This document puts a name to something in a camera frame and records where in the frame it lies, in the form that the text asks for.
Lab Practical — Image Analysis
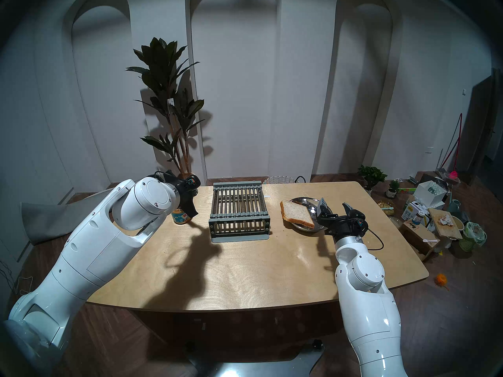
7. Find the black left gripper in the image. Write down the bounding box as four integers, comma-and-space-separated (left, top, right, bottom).
163, 170, 202, 221

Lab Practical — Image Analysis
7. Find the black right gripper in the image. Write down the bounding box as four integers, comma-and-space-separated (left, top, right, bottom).
316, 198, 370, 240

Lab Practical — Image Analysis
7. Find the round steel plate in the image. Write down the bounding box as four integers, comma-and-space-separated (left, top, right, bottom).
289, 197, 334, 233

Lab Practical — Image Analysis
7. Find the metal robot base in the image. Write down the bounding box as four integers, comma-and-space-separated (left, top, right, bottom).
185, 340, 325, 377

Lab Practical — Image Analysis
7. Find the slice of bread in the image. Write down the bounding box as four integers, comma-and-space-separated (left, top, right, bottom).
280, 200, 316, 229

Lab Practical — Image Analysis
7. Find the small bushy potted plant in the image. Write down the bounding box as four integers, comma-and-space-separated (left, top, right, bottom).
358, 165, 387, 195

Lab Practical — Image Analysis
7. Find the grey dish rack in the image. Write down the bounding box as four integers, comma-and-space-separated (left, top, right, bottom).
208, 181, 272, 243

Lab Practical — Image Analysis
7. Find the white printed carton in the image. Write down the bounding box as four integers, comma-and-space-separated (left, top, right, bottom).
402, 201, 433, 227

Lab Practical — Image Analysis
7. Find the white open box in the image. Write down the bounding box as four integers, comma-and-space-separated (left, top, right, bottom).
413, 181, 448, 209

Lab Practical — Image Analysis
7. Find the wooden cutting board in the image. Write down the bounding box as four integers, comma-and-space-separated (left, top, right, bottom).
428, 208, 463, 240

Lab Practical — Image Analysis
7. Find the tall dark leafy plant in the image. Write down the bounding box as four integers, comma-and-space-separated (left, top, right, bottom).
126, 37, 206, 174

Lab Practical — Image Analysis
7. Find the rolled grey mat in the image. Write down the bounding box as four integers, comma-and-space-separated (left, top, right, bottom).
20, 186, 116, 245

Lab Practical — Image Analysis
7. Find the dark door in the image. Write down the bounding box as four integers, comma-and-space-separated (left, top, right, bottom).
458, 68, 503, 184

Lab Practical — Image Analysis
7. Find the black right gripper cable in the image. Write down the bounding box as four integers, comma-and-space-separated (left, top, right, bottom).
363, 228, 385, 251

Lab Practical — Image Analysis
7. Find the white floor cable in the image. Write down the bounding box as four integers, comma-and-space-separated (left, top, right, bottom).
16, 276, 35, 297

